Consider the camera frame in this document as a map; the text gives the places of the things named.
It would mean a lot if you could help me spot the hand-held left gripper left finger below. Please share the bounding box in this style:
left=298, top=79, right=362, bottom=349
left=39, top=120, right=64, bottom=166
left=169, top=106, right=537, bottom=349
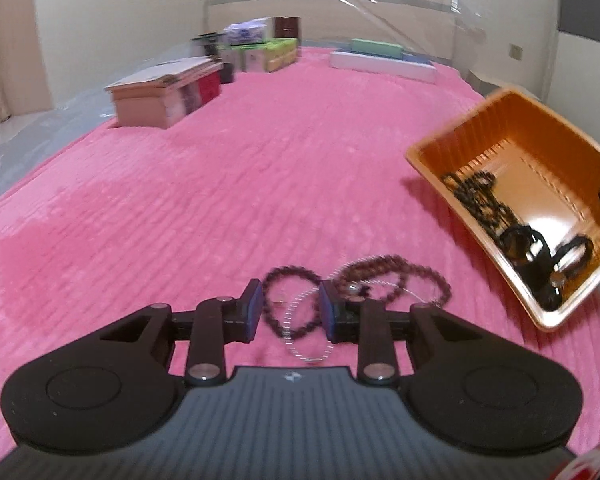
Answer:
left=97, top=278, right=262, bottom=387

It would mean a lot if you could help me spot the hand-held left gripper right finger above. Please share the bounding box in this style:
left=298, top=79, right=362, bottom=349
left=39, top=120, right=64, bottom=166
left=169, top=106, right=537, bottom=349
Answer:
left=319, top=280, right=487, bottom=387

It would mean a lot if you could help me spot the clear crystal bead bracelet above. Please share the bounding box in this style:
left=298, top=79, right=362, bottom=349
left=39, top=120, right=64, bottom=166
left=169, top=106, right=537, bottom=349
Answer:
left=281, top=272, right=428, bottom=363

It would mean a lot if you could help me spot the brown bead bracelet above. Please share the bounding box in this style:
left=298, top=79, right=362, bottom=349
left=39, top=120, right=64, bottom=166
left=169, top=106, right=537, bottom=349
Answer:
left=261, top=265, right=326, bottom=339

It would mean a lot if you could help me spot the long brown bead necklace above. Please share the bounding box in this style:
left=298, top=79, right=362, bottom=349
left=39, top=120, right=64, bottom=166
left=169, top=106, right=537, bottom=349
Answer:
left=336, top=254, right=452, bottom=311

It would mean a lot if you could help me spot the orange plastic tray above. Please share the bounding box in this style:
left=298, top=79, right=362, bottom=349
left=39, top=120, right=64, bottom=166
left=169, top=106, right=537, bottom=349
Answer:
left=405, top=87, right=600, bottom=333

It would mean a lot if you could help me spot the black wide band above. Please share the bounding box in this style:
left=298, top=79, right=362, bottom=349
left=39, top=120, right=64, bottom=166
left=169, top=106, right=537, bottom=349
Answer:
left=497, top=224, right=548, bottom=268

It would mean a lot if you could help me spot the black wristwatch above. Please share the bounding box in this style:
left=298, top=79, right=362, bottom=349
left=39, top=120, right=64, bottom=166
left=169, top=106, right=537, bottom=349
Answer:
left=527, top=235, right=595, bottom=311

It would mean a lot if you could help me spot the dark bead necklace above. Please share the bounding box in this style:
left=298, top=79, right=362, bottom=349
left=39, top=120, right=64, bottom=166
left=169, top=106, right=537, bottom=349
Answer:
left=440, top=171, right=518, bottom=241

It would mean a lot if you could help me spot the pink plush blanket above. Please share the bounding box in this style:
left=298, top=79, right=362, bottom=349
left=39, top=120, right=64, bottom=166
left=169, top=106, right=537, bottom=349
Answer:
left=0, top=45, right=600, bottom=461

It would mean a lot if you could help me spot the dark patterned box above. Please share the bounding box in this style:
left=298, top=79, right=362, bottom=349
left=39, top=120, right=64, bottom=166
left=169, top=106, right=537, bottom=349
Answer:
left=180, top=79, right=203, bottom=116

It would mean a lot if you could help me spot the pale pink box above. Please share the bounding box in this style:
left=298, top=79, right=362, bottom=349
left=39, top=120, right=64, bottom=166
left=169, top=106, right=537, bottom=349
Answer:
left=105, top=72, right=191, bottom=131

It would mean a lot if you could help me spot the white tissue pack bundle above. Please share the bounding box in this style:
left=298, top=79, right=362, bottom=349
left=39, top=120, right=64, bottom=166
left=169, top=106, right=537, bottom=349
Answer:
left=230, top=44, right=266, bottom=73

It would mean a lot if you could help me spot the white long box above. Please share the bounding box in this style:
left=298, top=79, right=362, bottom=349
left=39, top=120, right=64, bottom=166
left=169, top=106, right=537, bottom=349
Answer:
left=330, top=50, right=437, bottom=85

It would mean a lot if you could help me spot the white flat box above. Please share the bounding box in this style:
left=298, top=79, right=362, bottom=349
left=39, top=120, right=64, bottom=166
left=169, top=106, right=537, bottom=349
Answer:
left=107, top=57, right=221, bottom=86

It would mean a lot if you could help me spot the green tissue pack bundle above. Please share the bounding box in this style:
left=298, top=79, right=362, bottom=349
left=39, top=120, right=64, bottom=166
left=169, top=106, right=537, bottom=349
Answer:
left=260, top=37, right=299, bottom=72

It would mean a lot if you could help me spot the glass jar with black lid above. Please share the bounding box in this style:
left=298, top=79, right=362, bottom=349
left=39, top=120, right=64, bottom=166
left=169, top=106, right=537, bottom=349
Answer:
left=191, top=32, right=227, bottom=65

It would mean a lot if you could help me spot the green long box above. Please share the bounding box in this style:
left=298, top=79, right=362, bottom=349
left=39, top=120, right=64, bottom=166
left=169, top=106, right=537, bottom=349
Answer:
left=351, top=38, right=405, bottom=57

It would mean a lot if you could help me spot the red and white cloth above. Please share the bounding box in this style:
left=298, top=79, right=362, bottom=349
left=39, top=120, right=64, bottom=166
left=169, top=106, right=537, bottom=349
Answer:
left=555, top=442, right=600, bottom=480

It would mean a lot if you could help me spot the white blue tissue box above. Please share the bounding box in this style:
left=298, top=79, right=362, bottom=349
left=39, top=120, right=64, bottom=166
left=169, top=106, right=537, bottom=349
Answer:
left=225, top=17, right=273, bottom=45

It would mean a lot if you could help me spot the plastic wrapped headboard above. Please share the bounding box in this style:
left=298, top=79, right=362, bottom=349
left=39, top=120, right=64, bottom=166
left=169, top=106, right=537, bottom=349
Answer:
left=202, top=0, right=556, bottom=96

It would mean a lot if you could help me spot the beige curtain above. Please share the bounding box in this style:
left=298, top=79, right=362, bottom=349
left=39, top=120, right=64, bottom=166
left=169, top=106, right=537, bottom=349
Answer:
left=0, top=0, right=53, bottom=133

